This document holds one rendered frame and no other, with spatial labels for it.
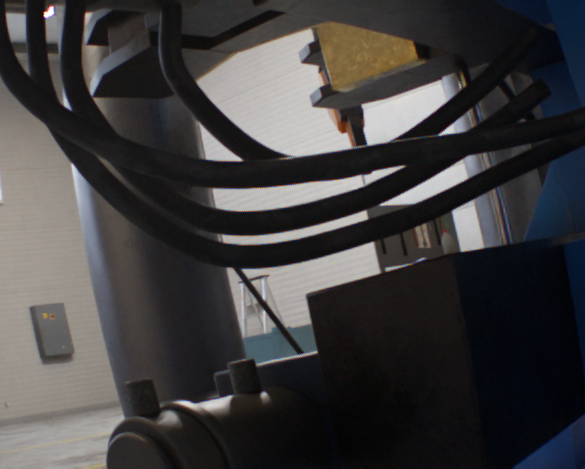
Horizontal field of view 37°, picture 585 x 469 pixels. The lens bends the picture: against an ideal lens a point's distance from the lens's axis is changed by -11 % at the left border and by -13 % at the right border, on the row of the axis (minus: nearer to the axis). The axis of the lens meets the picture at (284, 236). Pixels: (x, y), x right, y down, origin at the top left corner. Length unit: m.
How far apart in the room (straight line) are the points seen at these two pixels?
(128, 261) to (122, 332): 0.10
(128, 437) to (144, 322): 0.64
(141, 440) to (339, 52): 0.80
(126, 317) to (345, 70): 0.47
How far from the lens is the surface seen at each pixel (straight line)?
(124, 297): 1.37
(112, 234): 1.38
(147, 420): 0.72
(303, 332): 9.31
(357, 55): 1.35
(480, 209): 2.51
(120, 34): 1.09
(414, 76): 1.40
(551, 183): 1.39
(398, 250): 7.63
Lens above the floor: 0.57
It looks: 6 degrees up
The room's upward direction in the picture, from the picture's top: 13 degrees counter-clockwise
